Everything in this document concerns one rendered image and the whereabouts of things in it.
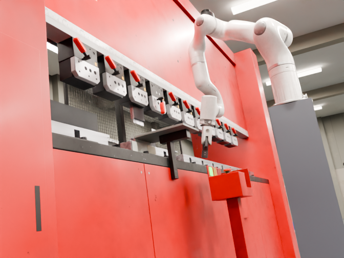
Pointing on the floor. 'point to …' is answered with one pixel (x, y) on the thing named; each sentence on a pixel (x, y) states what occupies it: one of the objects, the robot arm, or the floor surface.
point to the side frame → (256, 146)
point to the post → (120, 122)
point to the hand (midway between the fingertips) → (205, 154)
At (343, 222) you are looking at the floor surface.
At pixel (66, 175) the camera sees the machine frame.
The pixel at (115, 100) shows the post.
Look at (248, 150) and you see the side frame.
